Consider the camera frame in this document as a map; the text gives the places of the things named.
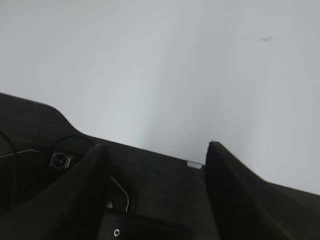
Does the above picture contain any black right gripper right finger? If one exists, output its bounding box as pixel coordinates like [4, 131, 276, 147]
[204, 141, 320, 240]

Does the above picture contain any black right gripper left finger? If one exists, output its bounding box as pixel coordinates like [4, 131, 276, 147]
[0, 144, 110, 240]

